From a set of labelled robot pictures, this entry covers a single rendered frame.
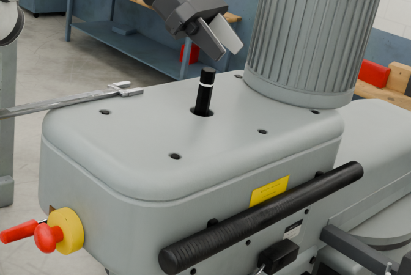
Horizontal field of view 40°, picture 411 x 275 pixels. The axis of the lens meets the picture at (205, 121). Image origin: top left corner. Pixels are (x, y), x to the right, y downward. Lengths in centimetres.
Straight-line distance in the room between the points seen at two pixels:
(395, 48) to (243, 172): 460
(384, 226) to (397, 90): 349
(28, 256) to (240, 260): 275
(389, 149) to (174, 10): 67
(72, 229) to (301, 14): 47
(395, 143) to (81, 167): 78
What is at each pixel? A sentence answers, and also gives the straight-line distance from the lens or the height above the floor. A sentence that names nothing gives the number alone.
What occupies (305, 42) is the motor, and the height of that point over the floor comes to 200.
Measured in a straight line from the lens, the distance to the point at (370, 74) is 479.
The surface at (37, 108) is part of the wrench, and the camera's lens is 79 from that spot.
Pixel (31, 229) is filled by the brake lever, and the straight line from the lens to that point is 88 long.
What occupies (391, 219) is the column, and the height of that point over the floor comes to 156.
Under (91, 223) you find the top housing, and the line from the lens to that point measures 74.
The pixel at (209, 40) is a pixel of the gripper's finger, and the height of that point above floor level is 201.
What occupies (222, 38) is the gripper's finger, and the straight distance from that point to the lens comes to 84.
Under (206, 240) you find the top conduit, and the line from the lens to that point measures 72.
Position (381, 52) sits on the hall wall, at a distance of 537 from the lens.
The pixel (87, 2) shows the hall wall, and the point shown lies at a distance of 834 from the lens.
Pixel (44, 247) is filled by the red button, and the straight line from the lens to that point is 76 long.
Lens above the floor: 222
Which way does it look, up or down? 23 degrees down
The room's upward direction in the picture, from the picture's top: 10 degrees clockwise
